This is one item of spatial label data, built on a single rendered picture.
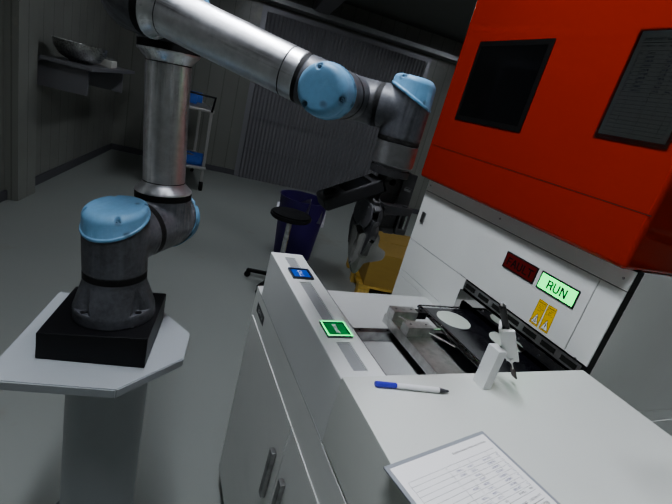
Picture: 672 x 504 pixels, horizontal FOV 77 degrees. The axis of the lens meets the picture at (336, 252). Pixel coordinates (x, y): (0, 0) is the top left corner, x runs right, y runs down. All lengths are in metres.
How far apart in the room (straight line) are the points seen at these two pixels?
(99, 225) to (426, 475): 0.66
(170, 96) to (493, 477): 0.85
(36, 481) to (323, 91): 1.60
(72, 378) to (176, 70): 0.60
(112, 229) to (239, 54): 0.38
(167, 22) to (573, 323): 1.04
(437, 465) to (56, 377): 0.66
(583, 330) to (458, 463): 0.58
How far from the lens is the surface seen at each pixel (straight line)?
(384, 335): 1.18
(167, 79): 0.92
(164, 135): 0.93
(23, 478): 1.88
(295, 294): 0.98
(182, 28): 0.74
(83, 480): 1.17
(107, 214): 0.86
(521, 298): 1.26
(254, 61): 0.68
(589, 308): 1.15
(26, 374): 0.93
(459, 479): 0.66
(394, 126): 0.74
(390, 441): 0.66
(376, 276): 3.32
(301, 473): 0.93
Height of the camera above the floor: 1.39
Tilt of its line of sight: 19 degrees down
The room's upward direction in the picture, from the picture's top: 15 degrees clockwise
